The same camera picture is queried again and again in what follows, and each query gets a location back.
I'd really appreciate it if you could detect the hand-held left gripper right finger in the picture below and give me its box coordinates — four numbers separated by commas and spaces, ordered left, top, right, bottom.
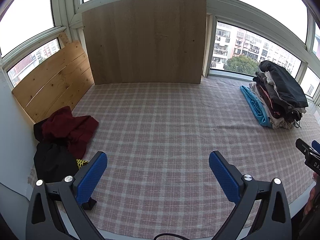
209, 151, 293, 240

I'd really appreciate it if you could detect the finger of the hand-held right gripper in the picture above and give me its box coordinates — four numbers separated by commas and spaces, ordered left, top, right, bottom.
295, 138, 320, 157

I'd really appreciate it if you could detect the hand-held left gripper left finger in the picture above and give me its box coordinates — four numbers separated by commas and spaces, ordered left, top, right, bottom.
26, 151, 108, 240

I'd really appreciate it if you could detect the black shirt with yellow print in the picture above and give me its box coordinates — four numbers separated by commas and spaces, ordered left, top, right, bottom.
33, 122, 90, 183

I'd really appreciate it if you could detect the stack of folded clothes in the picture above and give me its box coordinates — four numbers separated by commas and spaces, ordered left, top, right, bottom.
240, 60, 309, 130

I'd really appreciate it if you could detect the person's right hand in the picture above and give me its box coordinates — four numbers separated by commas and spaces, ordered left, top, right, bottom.
303, 172, 320, 216

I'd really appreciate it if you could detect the dark red garment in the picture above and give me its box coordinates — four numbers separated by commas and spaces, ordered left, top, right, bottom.
41, 106, 99, 158

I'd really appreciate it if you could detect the pink plaid bed sheet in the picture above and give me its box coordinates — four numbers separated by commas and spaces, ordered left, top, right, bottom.
27, 76, 320, 233

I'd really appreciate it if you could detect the pine slat panel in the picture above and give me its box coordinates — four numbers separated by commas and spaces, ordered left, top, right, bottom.
12, 41, 95, 123

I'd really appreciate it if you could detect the green tree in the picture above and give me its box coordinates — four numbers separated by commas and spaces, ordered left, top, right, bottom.
226, 54, 259, 75

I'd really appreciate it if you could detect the pale apartment building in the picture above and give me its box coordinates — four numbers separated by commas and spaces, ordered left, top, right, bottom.
211, 22, 302, 77

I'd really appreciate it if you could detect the reddish apartment building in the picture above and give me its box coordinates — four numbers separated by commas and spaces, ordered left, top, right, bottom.
7, 38, 62, 87

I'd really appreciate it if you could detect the thin pale wooden batten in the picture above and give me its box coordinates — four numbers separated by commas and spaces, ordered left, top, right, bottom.
201, 14, 213, 78

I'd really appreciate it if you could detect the rough wooden strip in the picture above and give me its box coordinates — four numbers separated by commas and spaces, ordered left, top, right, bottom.
61, 26, 73, 48

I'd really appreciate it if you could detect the large light brown wooden board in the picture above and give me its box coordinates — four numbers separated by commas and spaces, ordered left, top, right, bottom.
82, 0, 207, 85

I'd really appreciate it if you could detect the black cable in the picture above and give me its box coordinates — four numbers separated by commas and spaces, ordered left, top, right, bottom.
154, 233, 186, 240

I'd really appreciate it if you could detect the white window frame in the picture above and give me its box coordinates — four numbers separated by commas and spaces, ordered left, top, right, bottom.
0, 0, 320, 105

